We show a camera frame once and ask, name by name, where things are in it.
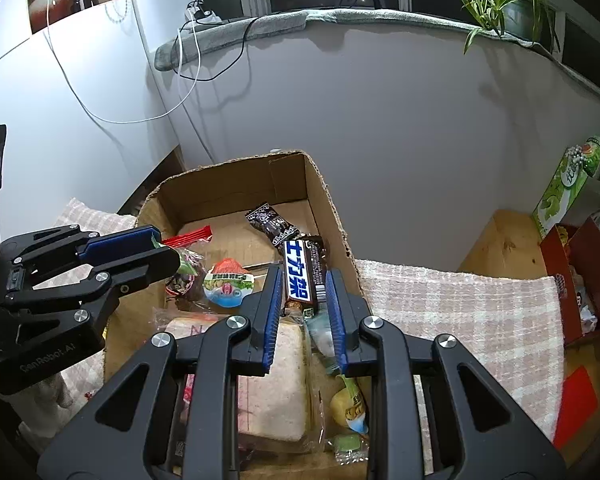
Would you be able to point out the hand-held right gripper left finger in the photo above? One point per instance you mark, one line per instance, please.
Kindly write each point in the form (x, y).
(272, 320)

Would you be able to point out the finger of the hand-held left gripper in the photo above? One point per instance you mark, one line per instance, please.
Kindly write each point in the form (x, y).
(145, 267)
(120, 244)

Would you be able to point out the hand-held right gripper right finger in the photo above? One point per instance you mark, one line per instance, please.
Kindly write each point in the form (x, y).
(336, 320)

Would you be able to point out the dark snack bag red trim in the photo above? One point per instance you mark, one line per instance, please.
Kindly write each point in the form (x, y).
(187, 280)

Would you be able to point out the brown chocolate bar white-blue label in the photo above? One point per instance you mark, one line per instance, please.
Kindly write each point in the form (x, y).
(300, 275)

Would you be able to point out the pale clear snack wrapper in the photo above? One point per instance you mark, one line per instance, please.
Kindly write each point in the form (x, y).
(320, 340)

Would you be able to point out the green jelly cup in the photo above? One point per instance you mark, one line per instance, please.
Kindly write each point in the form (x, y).
(227, 282)

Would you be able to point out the bagged sandwich bread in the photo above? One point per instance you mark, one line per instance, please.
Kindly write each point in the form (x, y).
(285, 385)

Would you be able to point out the yellow snack packet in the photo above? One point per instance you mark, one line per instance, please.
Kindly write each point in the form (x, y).
(347, 405)

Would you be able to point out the black patterned snack packet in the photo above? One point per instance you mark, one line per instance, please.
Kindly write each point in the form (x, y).
(270, 222)

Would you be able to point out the green candy packet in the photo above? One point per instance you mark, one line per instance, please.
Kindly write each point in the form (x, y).
(349, 446)

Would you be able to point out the wooden side table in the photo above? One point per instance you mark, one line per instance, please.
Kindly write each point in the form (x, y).
(495, 245)

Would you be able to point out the white power strip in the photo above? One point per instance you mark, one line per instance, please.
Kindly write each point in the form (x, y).
(202, 14)

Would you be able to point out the red cardboard box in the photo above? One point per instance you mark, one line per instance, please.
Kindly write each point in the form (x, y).
(580, 260)

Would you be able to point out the red white figurine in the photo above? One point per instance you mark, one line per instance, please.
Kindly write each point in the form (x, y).
(50, 0)

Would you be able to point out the red card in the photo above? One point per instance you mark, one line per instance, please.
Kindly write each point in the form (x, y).
(577, 405)

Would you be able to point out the green snack packet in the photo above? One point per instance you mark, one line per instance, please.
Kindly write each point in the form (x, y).
(560, 195)

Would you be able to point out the grey windowsill cloth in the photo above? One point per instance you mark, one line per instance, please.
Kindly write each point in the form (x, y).
(280, 22)

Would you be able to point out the potted spider plant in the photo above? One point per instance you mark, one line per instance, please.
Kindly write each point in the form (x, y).
(517, 10)

